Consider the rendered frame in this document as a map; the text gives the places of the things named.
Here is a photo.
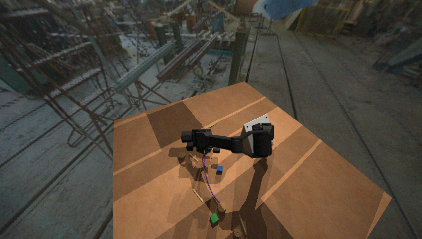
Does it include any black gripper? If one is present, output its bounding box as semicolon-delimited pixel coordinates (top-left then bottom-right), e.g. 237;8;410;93
186;142;220;154

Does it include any green block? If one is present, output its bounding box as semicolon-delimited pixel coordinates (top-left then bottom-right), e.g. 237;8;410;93
210;212;219;224

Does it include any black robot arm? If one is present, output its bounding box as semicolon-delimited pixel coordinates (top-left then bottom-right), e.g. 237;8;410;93
181;123;274;158

